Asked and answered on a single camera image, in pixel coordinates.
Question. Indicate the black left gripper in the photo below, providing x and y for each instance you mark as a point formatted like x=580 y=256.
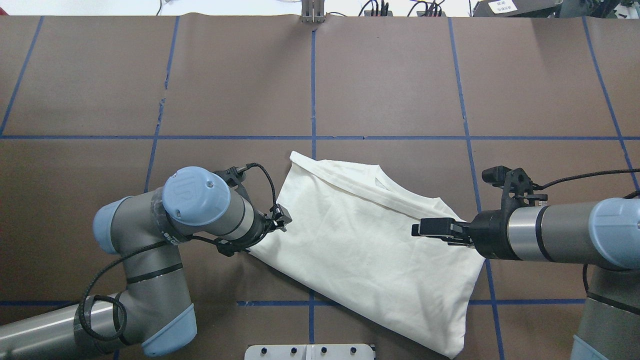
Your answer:
x=261 y=229

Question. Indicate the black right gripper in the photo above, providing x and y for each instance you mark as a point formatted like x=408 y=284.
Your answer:
x=491 y=235

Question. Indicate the cream long sleeve shirt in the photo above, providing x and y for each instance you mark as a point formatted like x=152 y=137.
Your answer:
x=351 y=240

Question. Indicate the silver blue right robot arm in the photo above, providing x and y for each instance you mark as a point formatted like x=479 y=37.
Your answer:
x=604 y=234

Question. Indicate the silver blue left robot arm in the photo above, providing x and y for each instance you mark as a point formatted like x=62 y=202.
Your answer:
x=142 y=298

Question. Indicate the lower orange black connector box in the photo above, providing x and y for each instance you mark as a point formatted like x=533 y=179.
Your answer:
x=426 y=9

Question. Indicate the orange black connector box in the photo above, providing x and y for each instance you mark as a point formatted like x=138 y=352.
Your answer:
x=426 y=9
x=375 y=9

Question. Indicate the upper orange black connector box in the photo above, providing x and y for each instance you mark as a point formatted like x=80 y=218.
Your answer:
x=375 y=9

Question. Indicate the black box with white label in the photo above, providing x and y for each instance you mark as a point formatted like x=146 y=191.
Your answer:
x=516 y=8

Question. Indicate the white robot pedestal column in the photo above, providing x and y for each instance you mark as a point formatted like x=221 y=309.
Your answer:
x=340 y=351

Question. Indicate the aluminium frame post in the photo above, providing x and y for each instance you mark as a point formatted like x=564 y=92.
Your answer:
x=313 y=11

